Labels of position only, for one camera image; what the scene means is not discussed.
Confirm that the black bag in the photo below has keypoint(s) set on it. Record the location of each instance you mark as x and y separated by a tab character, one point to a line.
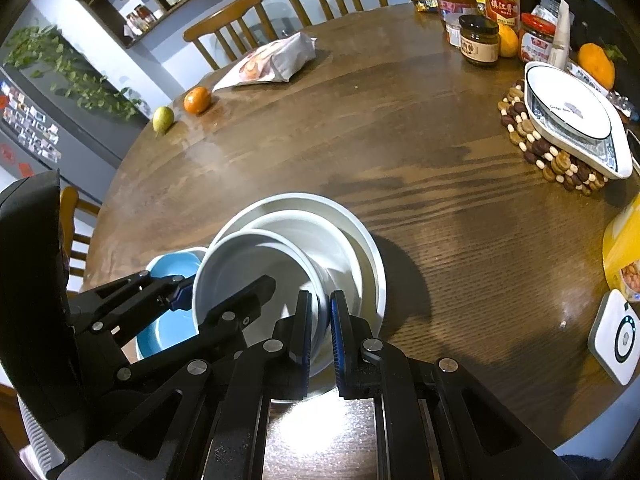
595	20

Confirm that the small deep white bowl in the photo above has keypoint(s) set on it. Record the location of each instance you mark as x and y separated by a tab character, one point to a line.
240	270

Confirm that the blue white oval dish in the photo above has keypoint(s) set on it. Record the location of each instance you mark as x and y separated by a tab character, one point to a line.
570	110

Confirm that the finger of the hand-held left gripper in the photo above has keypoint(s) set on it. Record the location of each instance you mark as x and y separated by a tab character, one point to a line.
230	312
181	296

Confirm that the orange mandarin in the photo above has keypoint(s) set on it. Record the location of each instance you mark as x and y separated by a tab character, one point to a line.
196	100
509	42

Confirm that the pink white snack bag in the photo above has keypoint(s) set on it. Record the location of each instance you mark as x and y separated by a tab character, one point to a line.
275	60

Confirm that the brown sauce jar black lid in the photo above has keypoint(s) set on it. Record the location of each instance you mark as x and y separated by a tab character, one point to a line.
479	42

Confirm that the plain blue square plate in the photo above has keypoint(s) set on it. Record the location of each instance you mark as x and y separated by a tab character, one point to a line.
160	332

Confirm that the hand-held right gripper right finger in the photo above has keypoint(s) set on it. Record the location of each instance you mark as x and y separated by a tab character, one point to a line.
340	350

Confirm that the large orange with leaf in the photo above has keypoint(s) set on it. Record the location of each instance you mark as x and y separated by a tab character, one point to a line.
596	67

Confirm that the grey refrigerator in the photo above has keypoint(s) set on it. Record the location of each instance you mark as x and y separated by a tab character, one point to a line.
80	135

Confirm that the chili sauce jar red lid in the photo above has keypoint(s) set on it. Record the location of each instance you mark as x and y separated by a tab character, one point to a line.
536	40

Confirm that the large yellow packet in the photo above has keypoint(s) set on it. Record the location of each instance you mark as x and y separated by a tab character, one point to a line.
622	245

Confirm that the large white bowl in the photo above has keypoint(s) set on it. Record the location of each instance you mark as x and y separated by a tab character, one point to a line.
371	280

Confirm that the silver sachet bundle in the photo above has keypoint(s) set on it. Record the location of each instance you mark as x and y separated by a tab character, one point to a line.
546	7

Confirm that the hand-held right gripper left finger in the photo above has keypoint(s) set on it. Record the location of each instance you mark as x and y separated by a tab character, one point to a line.
303	345

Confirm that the beaded wooden trivet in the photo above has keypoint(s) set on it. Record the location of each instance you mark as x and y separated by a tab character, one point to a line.
550	160

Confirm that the small clear plastic tub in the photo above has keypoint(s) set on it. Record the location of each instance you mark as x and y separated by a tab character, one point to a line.
452	30

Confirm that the red fridge sticker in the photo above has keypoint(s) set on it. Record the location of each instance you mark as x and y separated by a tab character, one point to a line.
6	151
24	169

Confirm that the green pear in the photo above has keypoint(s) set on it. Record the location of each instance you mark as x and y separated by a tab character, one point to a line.
163	120

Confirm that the wooden wall shelf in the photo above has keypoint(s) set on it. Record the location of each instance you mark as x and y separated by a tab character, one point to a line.
115	30

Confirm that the white printed packet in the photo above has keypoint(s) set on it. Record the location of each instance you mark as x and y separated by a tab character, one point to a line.
622	100

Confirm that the white square device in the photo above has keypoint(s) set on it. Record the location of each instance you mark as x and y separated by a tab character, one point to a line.
615	340

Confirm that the hanging green vine plant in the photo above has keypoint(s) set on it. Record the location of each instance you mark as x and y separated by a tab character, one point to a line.
75	75

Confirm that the cluster of fridge photos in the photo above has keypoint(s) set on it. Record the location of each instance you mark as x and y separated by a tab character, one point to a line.
30	120

